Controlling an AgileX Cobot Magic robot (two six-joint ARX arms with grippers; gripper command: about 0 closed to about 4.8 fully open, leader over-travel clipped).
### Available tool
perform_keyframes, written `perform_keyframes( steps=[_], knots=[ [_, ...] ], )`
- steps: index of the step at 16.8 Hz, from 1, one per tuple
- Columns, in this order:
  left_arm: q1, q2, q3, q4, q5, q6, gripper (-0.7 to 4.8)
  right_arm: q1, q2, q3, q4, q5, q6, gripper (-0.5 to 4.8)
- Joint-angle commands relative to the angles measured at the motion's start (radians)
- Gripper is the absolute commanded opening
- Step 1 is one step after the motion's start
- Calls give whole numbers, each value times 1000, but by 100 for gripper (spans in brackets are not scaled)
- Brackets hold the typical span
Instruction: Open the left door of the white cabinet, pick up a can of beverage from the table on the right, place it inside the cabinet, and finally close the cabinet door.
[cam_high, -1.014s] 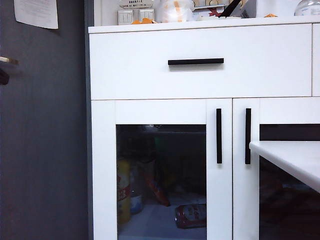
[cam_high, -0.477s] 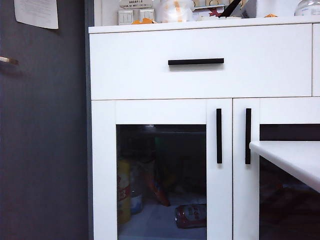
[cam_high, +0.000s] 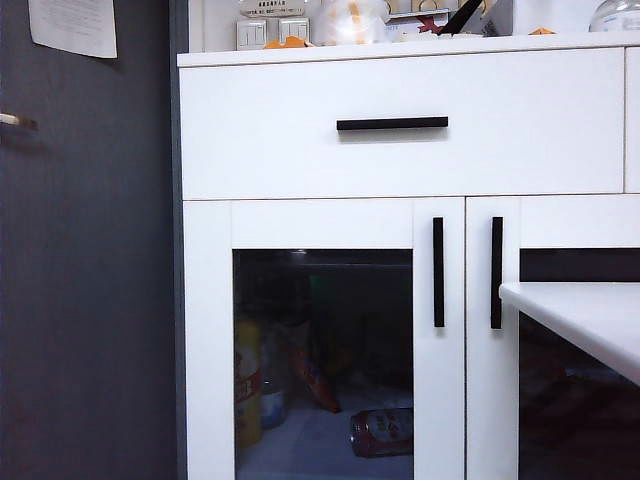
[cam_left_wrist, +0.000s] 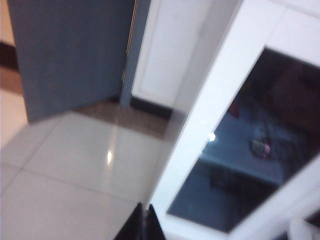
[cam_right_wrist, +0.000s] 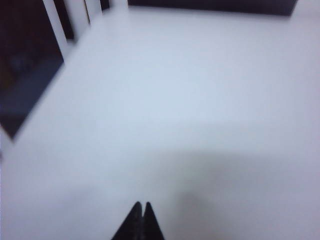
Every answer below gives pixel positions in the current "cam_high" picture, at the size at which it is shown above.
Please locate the white glass-panel door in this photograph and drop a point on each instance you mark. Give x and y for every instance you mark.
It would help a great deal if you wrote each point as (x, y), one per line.
(207, 350)
(482, 400)

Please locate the red white beverage can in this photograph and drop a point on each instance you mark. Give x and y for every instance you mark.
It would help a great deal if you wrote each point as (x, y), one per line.
(382, 432)

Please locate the white cabinet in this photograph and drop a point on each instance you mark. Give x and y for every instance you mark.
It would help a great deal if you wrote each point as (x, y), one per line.
(400, 50)

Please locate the dark grey tall door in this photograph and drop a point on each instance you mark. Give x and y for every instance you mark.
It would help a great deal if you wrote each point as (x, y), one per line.
(85, 275)

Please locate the wide white drawer front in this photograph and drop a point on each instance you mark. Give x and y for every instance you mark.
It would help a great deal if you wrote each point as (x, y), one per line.
(250, 150)

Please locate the orange snack bag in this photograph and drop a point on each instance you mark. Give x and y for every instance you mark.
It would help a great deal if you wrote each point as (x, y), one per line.
(315, 375)

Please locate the yellow detergent bottle green cap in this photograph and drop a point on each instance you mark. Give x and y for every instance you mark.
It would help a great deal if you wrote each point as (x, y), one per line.
(248, 385)

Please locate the clear pump bottle blue label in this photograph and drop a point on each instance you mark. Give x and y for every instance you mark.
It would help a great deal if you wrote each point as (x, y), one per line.
(273, 405)

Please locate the white plastic bag orange print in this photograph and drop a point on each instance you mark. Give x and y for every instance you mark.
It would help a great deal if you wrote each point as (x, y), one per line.
(347, 22)

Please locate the white label plate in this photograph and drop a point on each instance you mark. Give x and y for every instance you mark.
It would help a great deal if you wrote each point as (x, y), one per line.
(272, 6)

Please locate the red star ornament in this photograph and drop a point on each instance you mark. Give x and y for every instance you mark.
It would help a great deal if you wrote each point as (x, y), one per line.
(430, 25)

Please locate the black stick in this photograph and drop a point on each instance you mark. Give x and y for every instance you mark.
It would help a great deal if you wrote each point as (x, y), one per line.
(461, 20)

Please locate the small orange peel piece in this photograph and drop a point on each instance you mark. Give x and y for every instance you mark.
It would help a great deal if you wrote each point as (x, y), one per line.
(541, 31)

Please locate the white paper sheet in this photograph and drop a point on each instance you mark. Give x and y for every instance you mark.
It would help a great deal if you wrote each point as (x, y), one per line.
(72, 25)

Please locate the clear glass jar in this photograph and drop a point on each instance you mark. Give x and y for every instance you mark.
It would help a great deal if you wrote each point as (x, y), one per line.
(617, 17)

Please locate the white wall switch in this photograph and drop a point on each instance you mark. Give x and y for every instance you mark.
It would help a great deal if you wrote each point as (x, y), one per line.
(294, 27)
(251, 34)

